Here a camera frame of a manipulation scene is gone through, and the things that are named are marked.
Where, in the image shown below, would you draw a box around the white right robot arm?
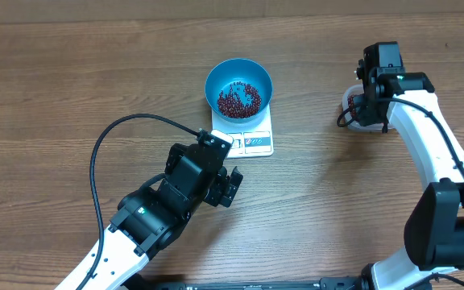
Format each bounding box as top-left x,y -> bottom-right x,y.
341,42 -> 464,289

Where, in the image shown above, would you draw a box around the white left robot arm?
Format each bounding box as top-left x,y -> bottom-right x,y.
58,139 -> 242,289

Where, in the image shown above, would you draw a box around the white digital kitchen scale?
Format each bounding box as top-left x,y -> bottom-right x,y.
212,106 -> 274,159

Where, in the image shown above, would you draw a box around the red beans in bowl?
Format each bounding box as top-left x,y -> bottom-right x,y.
217,81 -> 262,119

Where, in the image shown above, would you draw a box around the blue plastic bowl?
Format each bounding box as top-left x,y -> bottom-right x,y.
204,58 -> 274,123

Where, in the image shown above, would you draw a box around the clear plastic food container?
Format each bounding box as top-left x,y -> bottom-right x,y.
339,85 -> 384,133

